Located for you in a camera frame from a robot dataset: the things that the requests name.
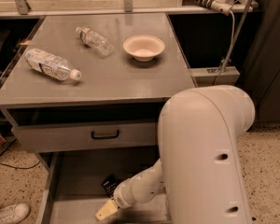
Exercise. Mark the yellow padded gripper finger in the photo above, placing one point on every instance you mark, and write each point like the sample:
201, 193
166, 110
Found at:
107, 210

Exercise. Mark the black rxbar chocolate wrapper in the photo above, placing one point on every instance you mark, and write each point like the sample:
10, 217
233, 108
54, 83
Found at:
109, 185

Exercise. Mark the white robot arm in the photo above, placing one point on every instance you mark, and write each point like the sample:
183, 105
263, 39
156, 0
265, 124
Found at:
199, 165

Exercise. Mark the open grey middle drawer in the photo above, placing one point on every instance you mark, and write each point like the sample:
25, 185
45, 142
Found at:
74, 191

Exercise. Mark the grey top drawer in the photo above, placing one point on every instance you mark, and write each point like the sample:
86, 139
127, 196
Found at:
53, 138

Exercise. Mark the grey metal drawer cabinet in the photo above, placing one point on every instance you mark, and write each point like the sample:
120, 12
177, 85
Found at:
112, 89

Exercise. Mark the white sneaker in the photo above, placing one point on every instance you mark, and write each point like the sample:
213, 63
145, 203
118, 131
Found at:
14, 214

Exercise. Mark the large labelled water bottle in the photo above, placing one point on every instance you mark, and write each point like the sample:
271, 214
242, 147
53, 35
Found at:
51, 65

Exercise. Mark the white paper bowl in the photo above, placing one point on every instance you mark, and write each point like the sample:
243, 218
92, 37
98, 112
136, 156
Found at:
144, 48

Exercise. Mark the small clear water bottle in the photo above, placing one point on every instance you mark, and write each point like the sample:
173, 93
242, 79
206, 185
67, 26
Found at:
95, 40

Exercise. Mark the dark cabinet on wheels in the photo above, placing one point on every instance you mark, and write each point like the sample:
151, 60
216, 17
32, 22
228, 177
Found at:
262, 65

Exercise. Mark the white power strip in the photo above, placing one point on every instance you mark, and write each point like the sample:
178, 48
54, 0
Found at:
220, 6

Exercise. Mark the black drawer handle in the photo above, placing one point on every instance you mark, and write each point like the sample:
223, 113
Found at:
103, 136

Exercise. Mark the grey back shelf frame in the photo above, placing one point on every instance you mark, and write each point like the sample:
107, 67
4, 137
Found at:
115, 3

